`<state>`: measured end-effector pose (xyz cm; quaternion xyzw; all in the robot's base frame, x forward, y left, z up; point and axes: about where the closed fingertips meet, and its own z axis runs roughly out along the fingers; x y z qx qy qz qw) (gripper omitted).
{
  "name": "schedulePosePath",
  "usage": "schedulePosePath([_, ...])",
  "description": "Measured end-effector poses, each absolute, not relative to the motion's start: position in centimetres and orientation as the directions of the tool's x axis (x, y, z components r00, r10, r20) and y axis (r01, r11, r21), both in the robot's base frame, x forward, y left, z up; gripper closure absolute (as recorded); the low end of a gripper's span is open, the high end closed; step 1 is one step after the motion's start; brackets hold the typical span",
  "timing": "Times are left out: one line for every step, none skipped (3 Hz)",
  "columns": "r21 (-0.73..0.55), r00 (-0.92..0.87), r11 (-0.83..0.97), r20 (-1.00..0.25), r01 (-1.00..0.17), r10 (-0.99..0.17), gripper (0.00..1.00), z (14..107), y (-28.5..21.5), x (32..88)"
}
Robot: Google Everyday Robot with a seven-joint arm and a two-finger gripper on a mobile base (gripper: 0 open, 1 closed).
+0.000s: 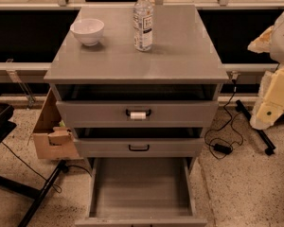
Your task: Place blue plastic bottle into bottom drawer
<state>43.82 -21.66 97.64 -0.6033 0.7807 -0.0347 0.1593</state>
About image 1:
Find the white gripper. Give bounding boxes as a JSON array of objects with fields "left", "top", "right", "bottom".
[{"left": 247, "top": 26, "right": 284, "bottom": 130}]

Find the clear plastic water bottle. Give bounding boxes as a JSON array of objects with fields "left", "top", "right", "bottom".
[{"left": 133, "top": 0, "right": 153, "bottom": 51}]

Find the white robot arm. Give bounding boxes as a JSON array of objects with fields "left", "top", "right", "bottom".
[{"left": 248, "top": 11, "right": 284, "bottom": 130}]

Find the grey drawer cabinet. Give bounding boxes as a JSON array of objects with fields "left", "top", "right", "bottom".
[{"left": 43, "top": 4, "right": 230, "bottom": 227}]

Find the grey top drawer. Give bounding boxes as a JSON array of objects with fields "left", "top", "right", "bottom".
[{"left": 56, "top": 100, "right": 218, "bottom": 128}]

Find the grey open bottom drawer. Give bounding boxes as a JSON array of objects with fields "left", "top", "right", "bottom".
[{"left": 75, "top": 158, "right": 206, "bottom": 227}]

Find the grey middle drawer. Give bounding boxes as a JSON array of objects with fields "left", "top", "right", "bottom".
[{"left": 74, "top": 138, "right": 204, "bottom": 158}]

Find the black stand leg right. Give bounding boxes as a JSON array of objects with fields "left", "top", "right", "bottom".
[{"left": 235, "top": 99, "right": 276, "bottom": 157}]

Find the white ceramic bowl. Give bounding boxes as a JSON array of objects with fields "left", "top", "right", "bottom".
[{"left": 70, "top": 19, "right": 104, "bottom": 46}]

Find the brown cardboard box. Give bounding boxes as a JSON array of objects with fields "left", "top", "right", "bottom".
[{"left": 32, "top": 91, "right": 80, "bottom": 160}]

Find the black stand base left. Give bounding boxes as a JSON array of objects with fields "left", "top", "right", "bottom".
[{"left": 0, "top": 160, "right": 70, "bottom": 227}]

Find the black tray left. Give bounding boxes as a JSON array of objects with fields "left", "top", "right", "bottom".
[{"left": 0, "top": 103, "right": 16, "bottom": 143}]

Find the black power adapter cable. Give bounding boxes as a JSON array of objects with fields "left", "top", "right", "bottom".
[{"left": 204, "top": 79, "right": 245, "bottom": 161}]

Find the white tape on handle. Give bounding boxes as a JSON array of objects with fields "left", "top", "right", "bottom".
[{"left": 130, "top": 112, "right": 147, "bottom": 120}]

